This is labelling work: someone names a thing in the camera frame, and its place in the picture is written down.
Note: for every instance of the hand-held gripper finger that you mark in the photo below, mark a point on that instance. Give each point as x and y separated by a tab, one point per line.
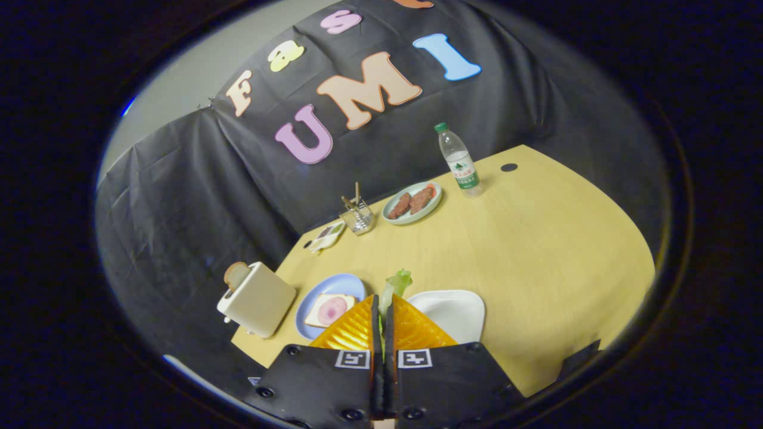
377	387
390	387

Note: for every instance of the green lettuce leaf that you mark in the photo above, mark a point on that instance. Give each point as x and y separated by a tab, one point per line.
398	283

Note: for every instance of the brown-crust bread slice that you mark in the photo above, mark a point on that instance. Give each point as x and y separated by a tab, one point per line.
235	275

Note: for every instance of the pink ham slice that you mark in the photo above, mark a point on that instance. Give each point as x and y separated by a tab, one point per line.
332	310

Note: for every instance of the bread slice under ham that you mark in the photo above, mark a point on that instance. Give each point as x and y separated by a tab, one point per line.
311	320

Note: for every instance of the white square plate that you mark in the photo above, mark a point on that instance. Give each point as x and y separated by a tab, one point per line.
453	313

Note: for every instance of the blue round plate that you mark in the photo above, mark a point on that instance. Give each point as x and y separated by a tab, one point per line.
343	283

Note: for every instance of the white toaster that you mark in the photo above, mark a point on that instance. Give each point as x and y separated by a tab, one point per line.
262	301

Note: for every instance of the white divided condiment dish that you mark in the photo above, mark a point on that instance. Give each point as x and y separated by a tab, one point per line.
331	235

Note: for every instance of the clear utensil holder cup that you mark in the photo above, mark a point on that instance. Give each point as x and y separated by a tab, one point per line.
360	220

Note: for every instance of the pale green oval plate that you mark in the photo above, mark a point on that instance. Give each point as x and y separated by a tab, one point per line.
417	215

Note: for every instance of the brown meat patty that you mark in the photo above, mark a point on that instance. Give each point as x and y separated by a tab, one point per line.
421	199
399	205

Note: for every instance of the clear water bottle green cap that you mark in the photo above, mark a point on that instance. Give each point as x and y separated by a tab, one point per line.
462	167

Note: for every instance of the black backdrop cloth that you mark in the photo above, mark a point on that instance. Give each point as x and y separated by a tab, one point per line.
197	179

